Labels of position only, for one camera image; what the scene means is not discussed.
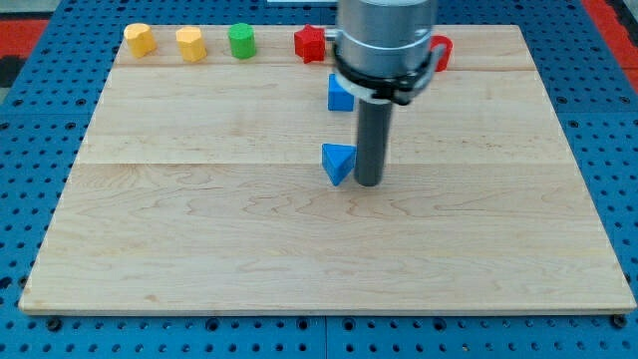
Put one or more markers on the blue cube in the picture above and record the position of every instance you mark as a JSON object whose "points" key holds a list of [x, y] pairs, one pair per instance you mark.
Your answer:
{"points": [[338, 99]]}

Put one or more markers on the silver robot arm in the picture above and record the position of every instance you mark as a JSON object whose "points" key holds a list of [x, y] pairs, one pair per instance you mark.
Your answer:
{"points": [[383, 51]]}

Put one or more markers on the blue triangle block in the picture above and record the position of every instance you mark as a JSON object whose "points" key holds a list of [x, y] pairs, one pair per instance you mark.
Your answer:
{"points": [[337, 161]]}

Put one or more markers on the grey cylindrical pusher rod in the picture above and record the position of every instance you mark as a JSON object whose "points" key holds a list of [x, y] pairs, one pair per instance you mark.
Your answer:
{"points": [[373, 127]]}

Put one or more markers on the wooden board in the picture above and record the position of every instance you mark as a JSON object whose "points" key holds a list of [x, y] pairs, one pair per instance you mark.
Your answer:
{"points": [[198, 190]]}

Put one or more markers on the red star block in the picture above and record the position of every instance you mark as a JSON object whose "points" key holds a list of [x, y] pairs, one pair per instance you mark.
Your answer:
{"points": [[310, 44]]}

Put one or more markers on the green cylinder block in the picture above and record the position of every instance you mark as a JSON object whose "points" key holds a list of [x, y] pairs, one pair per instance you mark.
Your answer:
{"points": [[242, 41]]}

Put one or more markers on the yellow hexagon block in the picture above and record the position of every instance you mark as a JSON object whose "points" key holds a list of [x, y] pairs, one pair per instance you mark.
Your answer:
{"points": [[191, 43]]}

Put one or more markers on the yellow heart block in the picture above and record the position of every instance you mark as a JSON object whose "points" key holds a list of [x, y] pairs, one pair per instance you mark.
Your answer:
{"points": [[140, 39]]}

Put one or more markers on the red ring block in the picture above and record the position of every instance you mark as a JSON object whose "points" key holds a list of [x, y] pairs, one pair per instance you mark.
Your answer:
{"points": [[444, 45]]}

